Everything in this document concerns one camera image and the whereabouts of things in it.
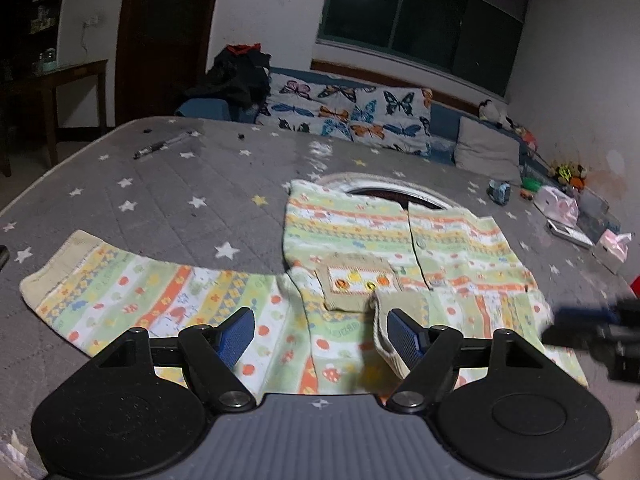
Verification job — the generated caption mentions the black and clear pen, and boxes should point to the black and clear pen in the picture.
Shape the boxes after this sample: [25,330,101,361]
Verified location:
[133,130,201,160]

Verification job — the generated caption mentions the blue sofa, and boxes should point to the blue sofa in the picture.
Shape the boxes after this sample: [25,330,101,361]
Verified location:
[175,66,543,173]

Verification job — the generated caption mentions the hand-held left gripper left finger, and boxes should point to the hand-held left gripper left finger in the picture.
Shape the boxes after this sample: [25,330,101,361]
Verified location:
[91,307,257,414]

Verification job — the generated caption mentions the flat white box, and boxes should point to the flat white box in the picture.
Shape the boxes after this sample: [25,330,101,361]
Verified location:
[544,218,596,249]

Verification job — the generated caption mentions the green orange patterned knit cardigan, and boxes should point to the green orange patterned knit cardigan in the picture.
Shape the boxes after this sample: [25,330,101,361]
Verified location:
[20,172,589,397]

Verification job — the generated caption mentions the dark wooden side table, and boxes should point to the dark wooden side table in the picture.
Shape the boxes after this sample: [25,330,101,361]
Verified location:
[0,59,109,177]

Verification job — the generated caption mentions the grey star-print mattress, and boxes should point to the grey star-print mattress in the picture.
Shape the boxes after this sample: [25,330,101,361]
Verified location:
[0,116,640,480]

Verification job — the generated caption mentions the orange plush toy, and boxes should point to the orange plush toy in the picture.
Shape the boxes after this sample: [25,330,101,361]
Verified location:
[515,126,539,152]

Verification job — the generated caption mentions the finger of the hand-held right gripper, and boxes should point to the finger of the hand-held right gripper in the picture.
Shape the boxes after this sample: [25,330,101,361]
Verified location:
[542,306,621,348]

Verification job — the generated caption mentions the heap of colourful small toys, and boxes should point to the heap of colourful small toys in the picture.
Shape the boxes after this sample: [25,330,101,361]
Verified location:
[549,160,592,189]

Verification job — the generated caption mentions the pink tissue pack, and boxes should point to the pink tissue pack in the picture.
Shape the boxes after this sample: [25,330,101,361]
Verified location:
[593,230,634,275]

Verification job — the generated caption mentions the dark glass window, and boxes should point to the dark glass window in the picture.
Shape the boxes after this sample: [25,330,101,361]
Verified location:
[316,0,531,99]

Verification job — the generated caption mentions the dark wooden door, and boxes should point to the dark wooden door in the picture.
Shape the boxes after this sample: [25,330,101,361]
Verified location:
[115,0,224,129]

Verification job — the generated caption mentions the glass jar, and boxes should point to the glass jar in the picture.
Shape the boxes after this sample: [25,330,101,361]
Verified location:
[32,48,57,74]

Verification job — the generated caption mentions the butterfly print pillow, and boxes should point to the butterfly print pillow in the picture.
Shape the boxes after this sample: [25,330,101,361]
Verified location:
[255,72,434,157]

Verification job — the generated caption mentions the pink and white bag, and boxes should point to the pink and white bag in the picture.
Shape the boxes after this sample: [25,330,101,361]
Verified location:
[532,186,580,226]

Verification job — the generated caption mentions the pile of black clothes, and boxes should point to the pile of black clothes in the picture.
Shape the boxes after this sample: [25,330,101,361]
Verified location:
[186,43,274,109]

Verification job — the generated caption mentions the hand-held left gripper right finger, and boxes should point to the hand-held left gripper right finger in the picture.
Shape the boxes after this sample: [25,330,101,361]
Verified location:
[386,308,549,413]

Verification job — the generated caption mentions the clear plastic storage box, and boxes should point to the clear plastic storage box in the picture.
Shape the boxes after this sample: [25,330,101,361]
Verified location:
[575,189,624,241]

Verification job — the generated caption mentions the small blue toy car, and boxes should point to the small blue toy car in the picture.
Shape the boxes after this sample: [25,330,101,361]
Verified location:
[488,180,512,206]

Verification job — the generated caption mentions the grey pillow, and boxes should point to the grey pillow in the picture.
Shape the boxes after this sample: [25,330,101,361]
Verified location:
[453,116,522,186]

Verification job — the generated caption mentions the dark shelf cabinet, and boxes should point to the dark shelf cabinet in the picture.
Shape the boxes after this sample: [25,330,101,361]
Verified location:
[0,0,66,82]

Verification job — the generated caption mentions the white plush toy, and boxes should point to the white plush toy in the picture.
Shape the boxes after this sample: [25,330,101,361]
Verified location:
[477,100,521,129]

